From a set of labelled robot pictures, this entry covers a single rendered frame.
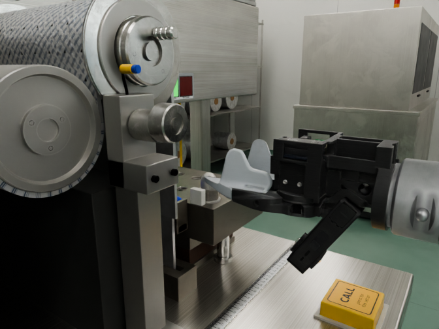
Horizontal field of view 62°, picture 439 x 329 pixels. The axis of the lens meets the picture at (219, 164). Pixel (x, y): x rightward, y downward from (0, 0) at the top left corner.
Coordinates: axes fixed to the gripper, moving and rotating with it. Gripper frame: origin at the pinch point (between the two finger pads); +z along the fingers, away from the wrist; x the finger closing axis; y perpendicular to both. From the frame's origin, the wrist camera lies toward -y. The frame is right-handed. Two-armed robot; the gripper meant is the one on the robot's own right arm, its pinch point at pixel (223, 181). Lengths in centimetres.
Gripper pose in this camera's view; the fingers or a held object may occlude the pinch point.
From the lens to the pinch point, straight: 47.0
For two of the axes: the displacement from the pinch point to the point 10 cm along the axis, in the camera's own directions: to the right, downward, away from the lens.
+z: -8.3, -1.4, 5.4
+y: -0.2, -9.6, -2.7
